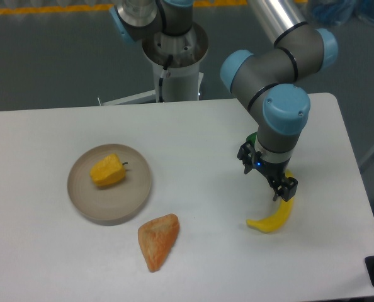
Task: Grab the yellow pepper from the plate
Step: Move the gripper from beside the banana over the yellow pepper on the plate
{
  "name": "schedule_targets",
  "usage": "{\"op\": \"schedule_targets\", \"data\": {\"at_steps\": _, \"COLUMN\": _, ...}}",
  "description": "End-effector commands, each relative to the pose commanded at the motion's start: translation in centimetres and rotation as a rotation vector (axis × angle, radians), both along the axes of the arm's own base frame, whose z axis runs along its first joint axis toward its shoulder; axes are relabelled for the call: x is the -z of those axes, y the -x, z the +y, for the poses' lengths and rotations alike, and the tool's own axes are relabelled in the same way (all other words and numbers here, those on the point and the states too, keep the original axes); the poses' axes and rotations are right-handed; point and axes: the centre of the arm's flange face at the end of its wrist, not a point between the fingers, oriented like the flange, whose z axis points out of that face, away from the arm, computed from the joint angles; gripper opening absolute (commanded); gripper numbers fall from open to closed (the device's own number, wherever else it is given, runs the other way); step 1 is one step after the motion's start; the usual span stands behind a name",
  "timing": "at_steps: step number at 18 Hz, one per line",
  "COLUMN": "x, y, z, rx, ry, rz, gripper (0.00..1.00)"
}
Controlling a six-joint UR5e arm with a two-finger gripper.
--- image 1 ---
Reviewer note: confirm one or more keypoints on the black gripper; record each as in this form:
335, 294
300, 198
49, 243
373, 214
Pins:
284, 186

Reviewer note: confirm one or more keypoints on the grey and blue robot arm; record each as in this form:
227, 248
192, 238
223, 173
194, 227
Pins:
265, 85

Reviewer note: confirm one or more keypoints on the yellow toy pepper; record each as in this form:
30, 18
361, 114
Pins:
108, 171

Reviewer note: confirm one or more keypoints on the round beige plate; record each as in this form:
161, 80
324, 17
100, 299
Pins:
115, 203

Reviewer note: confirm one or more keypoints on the green toy object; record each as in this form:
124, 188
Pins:
251, 139

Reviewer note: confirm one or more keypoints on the yellow toy banana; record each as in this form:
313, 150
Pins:
275, 221

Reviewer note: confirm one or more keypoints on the orange toy bread slice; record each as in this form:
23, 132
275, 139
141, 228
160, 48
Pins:
156, 239

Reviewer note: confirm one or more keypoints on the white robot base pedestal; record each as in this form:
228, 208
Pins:
175, 62

